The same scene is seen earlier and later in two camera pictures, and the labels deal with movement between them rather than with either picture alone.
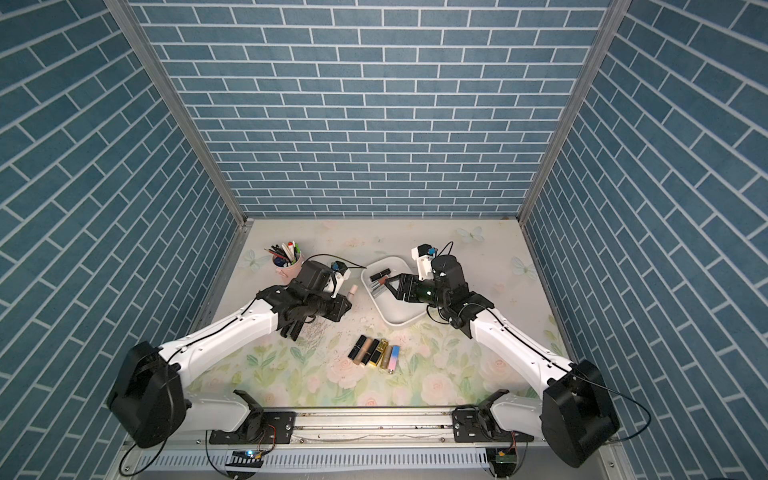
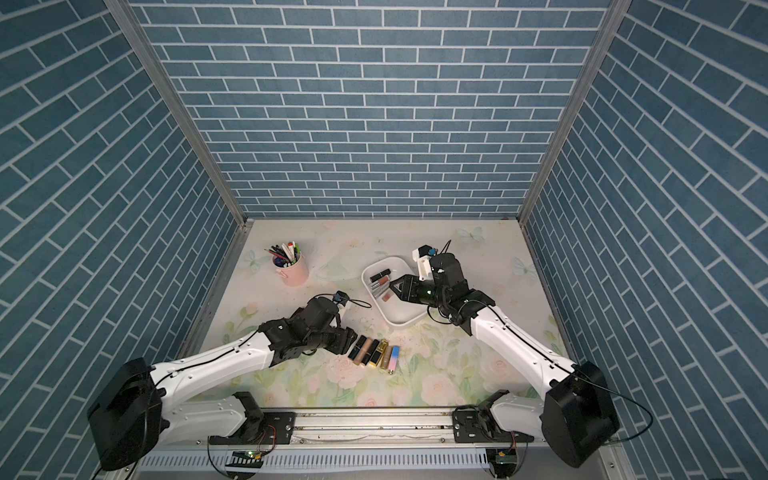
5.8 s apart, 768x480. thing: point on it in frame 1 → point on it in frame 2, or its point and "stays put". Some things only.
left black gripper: (339, 312) → (343, 341)
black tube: (379, 275) stays put
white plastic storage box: (388, 308) stays put
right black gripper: (399, 293) stays put
